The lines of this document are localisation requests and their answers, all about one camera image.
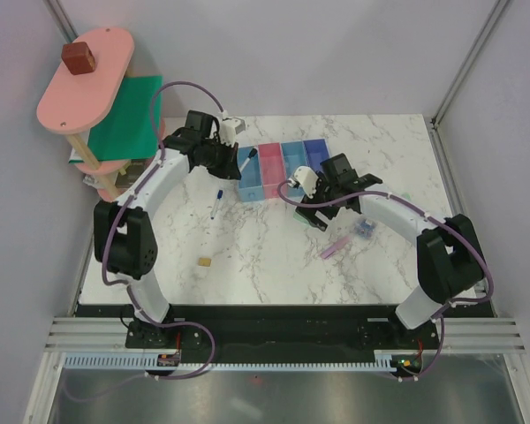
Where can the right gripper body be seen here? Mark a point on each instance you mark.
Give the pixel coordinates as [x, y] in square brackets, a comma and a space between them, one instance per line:
[329, 210]

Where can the black Canon setup booklet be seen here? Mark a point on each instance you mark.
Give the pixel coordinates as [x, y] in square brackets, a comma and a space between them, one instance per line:
[128, 174]

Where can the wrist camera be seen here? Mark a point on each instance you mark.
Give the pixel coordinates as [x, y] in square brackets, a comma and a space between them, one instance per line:
[230, 128]
[305, 178]

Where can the brown wooden block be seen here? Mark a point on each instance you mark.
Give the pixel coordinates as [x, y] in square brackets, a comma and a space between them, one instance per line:
[78, 58]

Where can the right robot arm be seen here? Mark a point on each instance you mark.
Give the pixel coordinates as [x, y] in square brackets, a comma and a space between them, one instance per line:
[449, 259]

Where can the pink plastic bin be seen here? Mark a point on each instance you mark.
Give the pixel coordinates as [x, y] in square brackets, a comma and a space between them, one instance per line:
[272, 168]

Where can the pink wooden shelf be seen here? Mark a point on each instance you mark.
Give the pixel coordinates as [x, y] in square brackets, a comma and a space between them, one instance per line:
[73, 104]

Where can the blue cap marker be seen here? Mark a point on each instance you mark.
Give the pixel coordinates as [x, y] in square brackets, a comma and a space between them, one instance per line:
[216, 205]

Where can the purple plastic bin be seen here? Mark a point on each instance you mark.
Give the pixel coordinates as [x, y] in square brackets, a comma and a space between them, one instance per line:
[317, 152]

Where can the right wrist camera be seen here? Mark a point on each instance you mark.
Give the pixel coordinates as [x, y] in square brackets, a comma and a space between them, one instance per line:
[305, 178]

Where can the green folder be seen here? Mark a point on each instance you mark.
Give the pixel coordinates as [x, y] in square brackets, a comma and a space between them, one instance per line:
[128, 131]

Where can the light blue bin leftmost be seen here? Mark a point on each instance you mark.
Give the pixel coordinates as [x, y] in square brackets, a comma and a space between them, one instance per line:
[250, 187]

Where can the light blue bin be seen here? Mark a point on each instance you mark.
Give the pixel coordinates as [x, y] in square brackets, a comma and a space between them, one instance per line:
[250, 187]
[294, 156]

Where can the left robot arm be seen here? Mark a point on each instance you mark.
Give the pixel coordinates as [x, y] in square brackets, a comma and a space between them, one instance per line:
[124, 239]

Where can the white cable duct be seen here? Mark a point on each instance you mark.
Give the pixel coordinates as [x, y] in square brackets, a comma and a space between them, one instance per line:
[150, 361]

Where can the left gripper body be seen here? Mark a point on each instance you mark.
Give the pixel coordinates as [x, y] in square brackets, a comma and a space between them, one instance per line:
[219, 158]

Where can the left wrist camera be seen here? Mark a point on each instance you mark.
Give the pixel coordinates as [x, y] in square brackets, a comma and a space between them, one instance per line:
[230, 128]

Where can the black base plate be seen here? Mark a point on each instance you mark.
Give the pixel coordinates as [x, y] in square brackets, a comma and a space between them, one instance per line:
[191, 315]

